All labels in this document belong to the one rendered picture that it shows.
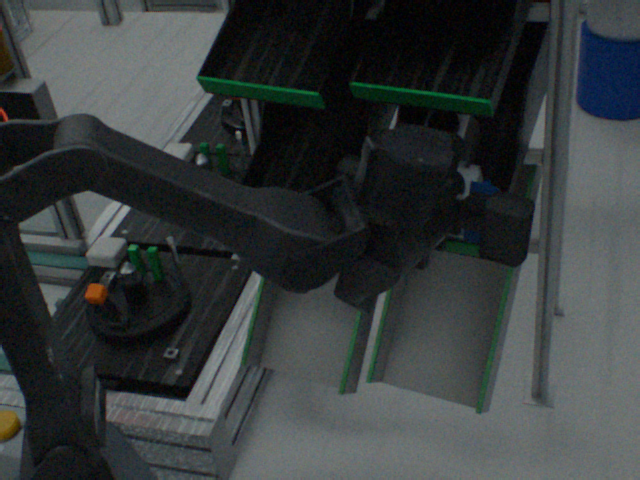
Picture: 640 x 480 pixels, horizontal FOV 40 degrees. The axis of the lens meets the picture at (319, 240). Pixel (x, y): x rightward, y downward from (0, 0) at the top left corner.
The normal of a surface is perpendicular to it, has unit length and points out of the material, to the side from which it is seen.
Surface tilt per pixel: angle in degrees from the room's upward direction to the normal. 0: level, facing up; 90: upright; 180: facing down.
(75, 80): 0
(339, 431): 0
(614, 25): 90
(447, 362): 45
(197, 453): 90
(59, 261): 0
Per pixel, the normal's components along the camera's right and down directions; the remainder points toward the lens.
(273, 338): -0.39, -0.13
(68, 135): -0.28, -0.74
